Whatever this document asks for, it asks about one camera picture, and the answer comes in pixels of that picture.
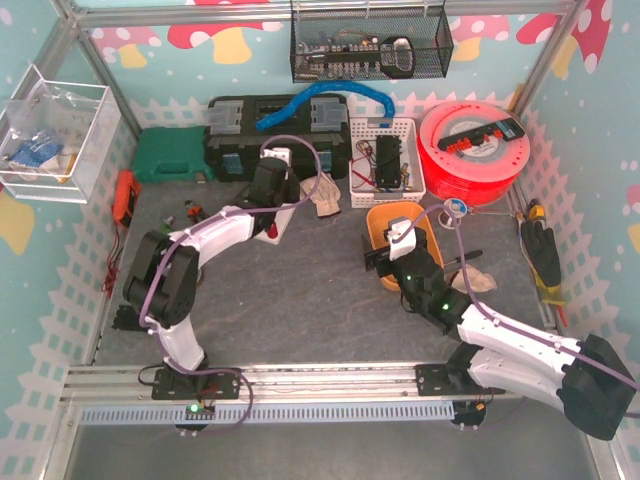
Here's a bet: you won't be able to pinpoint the white peg board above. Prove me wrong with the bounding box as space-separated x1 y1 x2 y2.
255 208 295 245

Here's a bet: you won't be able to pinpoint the red spring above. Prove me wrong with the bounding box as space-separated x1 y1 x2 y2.
267 223 279 239

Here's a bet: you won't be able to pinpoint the beige work glove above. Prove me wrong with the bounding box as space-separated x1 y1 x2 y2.
310 172 341 218

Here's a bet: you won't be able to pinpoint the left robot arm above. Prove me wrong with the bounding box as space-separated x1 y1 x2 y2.
123 157 300 399

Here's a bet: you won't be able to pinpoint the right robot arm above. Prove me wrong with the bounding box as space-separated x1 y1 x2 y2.
363 230 636 441

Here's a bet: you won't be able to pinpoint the yellow plastic tray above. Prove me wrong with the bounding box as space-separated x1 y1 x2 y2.
366 202 446 294

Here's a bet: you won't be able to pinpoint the black toolbox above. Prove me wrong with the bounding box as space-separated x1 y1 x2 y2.
203 93 352 182

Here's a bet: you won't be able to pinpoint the black screwdriver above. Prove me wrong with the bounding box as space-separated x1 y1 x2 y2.
443 249 483 267

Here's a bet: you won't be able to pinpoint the black battery holder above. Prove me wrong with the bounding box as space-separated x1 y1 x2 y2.
375 135 401 189

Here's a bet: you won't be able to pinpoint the crumpled beige cloth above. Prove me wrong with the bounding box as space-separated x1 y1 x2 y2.
450 265 497 293

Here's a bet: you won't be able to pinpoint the white perforated basket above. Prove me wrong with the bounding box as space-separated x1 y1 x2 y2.
348 117 426 208

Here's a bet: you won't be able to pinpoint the green tool case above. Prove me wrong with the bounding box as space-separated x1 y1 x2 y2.
131 126 215 183

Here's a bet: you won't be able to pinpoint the green circuit board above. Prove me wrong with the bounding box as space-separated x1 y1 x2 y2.
161 216 175 233

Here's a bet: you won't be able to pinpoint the red filament spool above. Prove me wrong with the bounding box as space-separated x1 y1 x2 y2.
417 100 531 207

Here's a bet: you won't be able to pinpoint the orange multimeter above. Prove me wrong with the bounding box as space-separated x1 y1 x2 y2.
112 170 141 228

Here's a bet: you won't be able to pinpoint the black rubber glove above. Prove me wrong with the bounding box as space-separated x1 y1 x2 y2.
520 220 561 288

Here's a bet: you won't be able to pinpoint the black terminal block strip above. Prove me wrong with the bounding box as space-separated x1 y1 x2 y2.
437 118 525 154

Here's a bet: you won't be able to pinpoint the clear acrylic box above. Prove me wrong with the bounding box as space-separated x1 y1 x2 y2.
1 65 121 204

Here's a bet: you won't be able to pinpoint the blue white glove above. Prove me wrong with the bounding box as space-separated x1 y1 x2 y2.
9 131 64 172

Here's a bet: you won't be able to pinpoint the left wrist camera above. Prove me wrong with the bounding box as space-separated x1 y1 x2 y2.
261 147 292 165

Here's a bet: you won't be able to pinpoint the blue corrugated hose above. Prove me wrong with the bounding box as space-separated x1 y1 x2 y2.
254 81 397 132

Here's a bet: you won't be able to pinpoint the red handled pliers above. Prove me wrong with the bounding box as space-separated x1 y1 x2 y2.
184 200 209 224

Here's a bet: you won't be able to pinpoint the solder wire spool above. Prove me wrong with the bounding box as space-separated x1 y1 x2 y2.
438 198 469 230

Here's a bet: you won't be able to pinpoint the black wire mesh basket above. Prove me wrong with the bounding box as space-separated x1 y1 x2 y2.
290 5 454 83

